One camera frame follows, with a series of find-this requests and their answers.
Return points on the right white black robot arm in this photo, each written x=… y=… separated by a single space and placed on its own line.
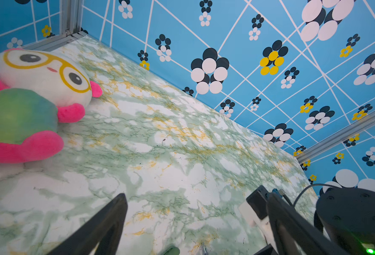
x=344 y=224

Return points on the right aluminium corner post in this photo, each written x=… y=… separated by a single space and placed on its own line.
x=330 y=142

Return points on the pink green plush toy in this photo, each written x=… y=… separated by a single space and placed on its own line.
x=39 y=90

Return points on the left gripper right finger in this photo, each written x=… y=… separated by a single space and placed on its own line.
x=290 y=230

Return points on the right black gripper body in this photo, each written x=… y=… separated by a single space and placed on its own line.
x=267 y=250

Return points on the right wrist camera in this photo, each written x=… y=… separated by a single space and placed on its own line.
x=254 y=209

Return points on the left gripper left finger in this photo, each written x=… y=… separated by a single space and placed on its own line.
x=102 y=233

